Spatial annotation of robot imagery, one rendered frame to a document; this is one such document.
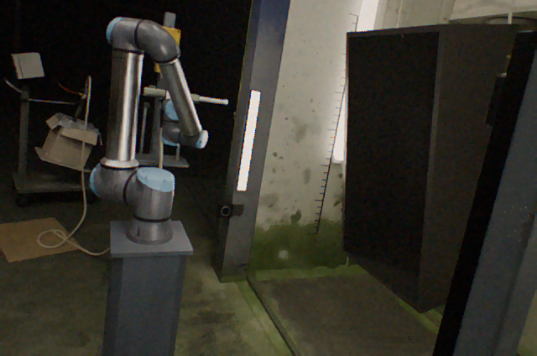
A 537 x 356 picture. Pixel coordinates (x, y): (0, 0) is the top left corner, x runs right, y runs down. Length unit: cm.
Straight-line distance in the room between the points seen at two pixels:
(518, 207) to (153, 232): 132
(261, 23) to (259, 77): 31
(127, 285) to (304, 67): 159
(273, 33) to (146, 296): 157
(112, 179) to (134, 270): 37
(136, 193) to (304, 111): 130
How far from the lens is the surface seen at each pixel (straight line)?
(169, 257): 159
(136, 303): 167
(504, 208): 53
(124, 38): 158
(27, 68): 379
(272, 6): 238
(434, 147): 160
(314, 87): 250
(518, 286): 54
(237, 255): 261
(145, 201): 157
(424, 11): 302
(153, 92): 223
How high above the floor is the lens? 133
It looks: 10 degrees down
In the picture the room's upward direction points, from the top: 9 degrees clockwise
